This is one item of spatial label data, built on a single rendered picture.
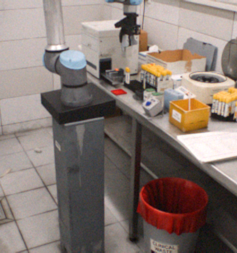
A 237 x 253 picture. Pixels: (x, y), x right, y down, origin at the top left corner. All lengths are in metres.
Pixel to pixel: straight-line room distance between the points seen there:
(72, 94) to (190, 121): 0.55
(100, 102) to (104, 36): 0.61
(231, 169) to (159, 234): 0.70
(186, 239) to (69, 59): 1.07
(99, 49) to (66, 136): 0.72
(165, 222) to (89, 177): 0.44
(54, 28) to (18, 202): 1.39
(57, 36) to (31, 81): 1.84
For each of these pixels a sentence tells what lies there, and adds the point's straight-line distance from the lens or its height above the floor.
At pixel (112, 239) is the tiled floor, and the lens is 2.46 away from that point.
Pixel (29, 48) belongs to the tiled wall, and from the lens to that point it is 3.59.
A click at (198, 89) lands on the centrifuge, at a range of 2.00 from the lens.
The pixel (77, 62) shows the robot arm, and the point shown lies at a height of 1.14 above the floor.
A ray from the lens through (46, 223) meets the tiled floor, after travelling 2.60.
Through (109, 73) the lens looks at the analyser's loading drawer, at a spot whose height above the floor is 0.94.
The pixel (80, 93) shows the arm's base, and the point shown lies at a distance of 1.80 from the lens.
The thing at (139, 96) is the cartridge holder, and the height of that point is 0.89.
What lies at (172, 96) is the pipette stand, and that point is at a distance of 1.91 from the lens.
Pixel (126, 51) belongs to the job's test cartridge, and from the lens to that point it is 2.18.
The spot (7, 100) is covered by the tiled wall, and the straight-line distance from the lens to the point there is 3.68.
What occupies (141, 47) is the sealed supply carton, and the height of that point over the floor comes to 0.95.
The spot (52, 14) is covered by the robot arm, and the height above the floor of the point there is 1.33.
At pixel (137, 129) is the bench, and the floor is 0.75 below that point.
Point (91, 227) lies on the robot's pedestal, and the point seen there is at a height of 0.24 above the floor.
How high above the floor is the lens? 1.62
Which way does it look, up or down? 25 degrees down
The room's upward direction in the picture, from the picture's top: 1 degrees clockwise
